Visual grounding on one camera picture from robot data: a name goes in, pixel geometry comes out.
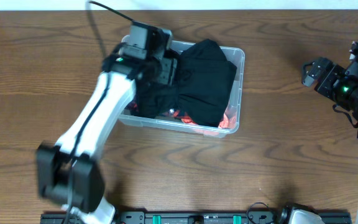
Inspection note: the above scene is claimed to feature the salmon pink garment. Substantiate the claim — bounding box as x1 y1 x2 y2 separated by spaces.
180 104 237 129

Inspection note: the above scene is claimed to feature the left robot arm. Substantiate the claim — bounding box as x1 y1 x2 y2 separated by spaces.
35 44 178 223

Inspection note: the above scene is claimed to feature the red navy plaid shirt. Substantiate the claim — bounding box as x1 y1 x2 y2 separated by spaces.
124 101 193 124

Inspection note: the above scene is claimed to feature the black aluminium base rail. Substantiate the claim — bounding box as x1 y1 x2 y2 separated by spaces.
40 203 352 224

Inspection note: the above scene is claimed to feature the clear plastic storage bin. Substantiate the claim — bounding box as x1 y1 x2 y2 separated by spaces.
119 46 246 138

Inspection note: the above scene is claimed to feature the black hooded sweatshirt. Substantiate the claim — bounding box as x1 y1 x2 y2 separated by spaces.
131 39 237 128

